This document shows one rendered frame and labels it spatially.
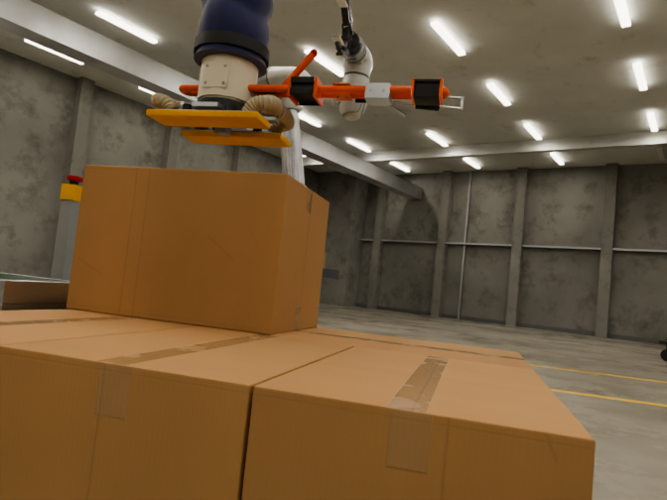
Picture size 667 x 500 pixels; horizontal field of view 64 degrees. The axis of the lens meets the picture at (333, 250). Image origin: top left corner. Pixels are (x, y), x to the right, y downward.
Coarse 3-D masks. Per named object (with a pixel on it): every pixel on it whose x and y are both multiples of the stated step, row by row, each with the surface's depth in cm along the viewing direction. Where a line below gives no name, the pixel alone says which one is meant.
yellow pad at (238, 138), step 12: (192, 132) 168; (204, 132) 167; (240, 132) 164; (252, 132) 163; (264, 132) 162; (216, 144) 176; (228, 144) 174; (240, 144) 173; (252, 144) 171; (264, 144) 169; (276, 144) 168; (288, 144) 168
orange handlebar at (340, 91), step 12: (192, 84) 161; (252, 84) 157; (264, 84) 156; (276, 84) 155; (336, 84) 151; (348, 84) 150; (276, 96) 159; (324, 96) 155; (336, 96) 153; (348, 96) 152; (360, 96) 153; (396, 96) 150; (408, 96) 149; (444, 96) 145
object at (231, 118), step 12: (192, 108) 153; (228, 108) 149; (156, 120) 155; (168, 120) 154; (180, 120) 152; (192, 120) 151; (204, 120) 150; (216, 120) 149; (228, 120) 147; (240, 120) 146; (252, 120) 145; (264, 120) 148
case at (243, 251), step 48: (96, 192) 146; (144, 192) 142; (192, 192) 139; (240, 192) 135; (288, 192) 134; (96, 240) 145; (144, 240) 141; (192, 240) 137; (240, 240) 134; (288, 240) 136; (96, 288) 143; (144, 288) 140; (192, 288) 136; (240, 288) 133; (288, 288) 139
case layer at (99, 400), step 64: (0, 320) 105; (64, 320) 116; (128, 320) 129; (0, 384) 77; (64, 384) 74; (128, 384) 71; (192, 384) 69; (256, 384) 69; (320, 384) 72; (384, 384) 77; (448, 384) 83; (512, 384) 90; (0, 448) 76; (64, 448) 73; (128, 448) 70; (192, 448) 68; (256, 448) 66; (320, 448) 64; (384, 448) 62; (448, 448) 60; (512, 448) 59; (576, 448) 57
